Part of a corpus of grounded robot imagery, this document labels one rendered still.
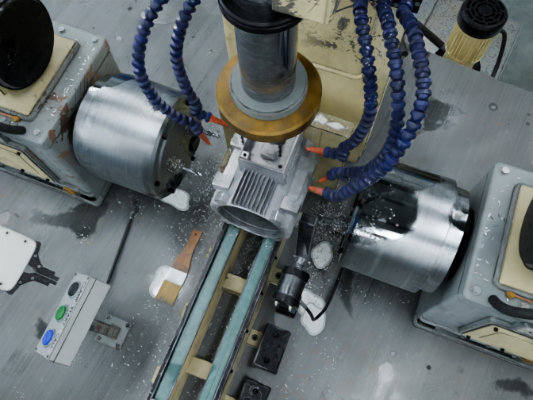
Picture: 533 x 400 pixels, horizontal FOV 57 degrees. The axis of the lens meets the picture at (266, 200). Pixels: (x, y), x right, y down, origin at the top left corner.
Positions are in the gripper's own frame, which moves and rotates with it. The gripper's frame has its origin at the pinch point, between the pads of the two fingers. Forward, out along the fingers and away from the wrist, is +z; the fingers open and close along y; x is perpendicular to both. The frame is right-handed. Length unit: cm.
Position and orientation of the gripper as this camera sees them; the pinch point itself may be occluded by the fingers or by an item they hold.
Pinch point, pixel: (45, 276)
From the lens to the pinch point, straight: 104.4
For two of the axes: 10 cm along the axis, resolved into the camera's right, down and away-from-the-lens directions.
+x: -7.0, -0.3, 7.1
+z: 6.1, 4.9, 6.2
